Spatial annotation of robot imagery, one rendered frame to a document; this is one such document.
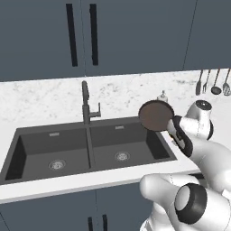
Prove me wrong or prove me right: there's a dark round frying pan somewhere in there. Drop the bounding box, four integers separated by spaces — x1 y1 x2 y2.
137 99 176 133

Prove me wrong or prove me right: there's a dark grey double sink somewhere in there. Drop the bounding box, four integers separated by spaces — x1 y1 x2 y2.
0 115 179 186

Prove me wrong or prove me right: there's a dark grey tap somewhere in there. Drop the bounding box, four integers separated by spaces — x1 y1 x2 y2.
81 79 102 126

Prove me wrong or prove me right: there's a white soap dispenser bottle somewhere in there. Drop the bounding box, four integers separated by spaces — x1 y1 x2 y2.
157 89 170 103

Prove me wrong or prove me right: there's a hanging grey spatula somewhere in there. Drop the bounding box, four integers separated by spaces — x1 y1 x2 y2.
195 69 205 97

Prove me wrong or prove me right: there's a grey-blue base cupboard door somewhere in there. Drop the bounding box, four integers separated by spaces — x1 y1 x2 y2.
0 189 98 231
95 181 155 231

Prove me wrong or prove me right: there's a hanging grey fork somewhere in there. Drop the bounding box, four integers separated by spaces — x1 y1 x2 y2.
202 69 212 94

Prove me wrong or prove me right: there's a hanging dark ladle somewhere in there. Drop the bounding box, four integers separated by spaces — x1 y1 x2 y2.
210 68 223 96

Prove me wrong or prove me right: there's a hanging grey slotted turner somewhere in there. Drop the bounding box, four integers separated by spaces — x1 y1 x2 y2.
222 68 231 97

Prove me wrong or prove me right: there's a black wall cupboard handle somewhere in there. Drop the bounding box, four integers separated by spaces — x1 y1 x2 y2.
88 3 99 67
65 3 79 68

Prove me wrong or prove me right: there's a grey-blue wall cupboard door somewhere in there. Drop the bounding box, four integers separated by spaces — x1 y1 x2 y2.
183 0 231 72
0 0 87 83
80 0 199 78

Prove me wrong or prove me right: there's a black base cupboard handle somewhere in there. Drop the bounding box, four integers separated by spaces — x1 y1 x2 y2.
101 214 109 231
87 216 95 231

